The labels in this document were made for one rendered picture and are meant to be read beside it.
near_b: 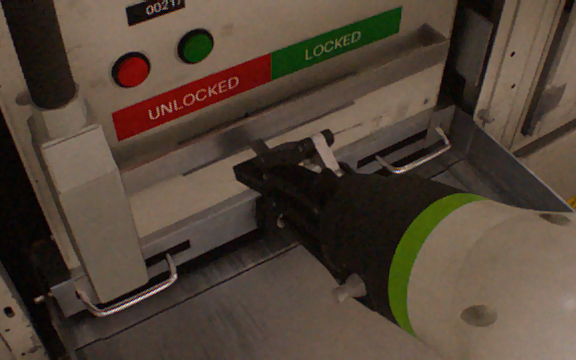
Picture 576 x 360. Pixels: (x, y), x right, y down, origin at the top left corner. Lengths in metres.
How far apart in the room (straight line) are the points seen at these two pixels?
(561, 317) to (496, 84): 0.58
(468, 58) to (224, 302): 0.40
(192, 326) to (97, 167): 0.31
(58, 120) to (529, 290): 0.30
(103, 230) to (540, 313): 0.32
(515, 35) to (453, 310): 0.53
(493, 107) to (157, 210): 0.45
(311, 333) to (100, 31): 0.39
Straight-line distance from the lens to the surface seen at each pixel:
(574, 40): 0.88
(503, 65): 0.83
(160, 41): 0.55
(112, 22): 0.53
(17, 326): 0.67
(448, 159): 0.89
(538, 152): 1.03
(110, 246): 0.51
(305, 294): 0.74
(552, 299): 0.29
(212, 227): 0.73
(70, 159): 0.45
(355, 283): 0.39
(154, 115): 0.60
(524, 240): 0.31
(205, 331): 0.72
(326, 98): 0.64
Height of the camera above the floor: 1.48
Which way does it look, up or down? 48 degrees down
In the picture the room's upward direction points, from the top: straight up
